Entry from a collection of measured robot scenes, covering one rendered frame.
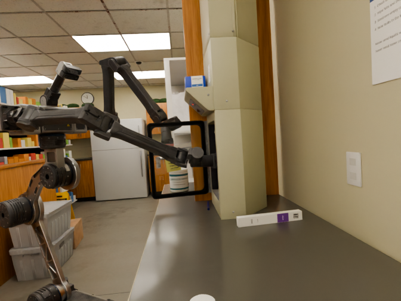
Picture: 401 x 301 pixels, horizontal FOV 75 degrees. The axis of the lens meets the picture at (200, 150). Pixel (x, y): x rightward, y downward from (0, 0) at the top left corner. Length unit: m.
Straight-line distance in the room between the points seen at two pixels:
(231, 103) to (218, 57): 0.19
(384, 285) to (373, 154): 0.38
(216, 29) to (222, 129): 0.42
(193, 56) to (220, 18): 0.38
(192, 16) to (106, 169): 5.00
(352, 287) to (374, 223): 0.31
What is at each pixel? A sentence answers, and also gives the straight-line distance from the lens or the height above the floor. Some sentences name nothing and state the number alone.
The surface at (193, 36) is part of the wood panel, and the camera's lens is 1.58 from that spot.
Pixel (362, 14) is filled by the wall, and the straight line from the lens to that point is 1.04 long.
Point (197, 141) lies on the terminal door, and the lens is 1.41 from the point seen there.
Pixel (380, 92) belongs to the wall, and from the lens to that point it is 0.94.
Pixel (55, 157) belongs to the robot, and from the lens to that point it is 1.71.
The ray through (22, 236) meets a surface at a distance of 3.21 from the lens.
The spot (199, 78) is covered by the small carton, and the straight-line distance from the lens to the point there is 1.20.
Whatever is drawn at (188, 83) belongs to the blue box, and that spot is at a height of 1.56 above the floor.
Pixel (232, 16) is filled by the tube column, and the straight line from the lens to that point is 1.24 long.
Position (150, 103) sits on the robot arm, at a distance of 1.50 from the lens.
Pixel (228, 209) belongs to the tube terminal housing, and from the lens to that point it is 1.17.
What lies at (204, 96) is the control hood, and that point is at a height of 1.47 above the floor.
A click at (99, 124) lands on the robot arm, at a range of 1.17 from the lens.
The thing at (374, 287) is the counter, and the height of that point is 0.94.
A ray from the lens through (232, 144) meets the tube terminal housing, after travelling 1.13.
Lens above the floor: 1.30
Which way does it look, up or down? 3 degrees down
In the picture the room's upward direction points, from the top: 4 degrees counter-clockwise
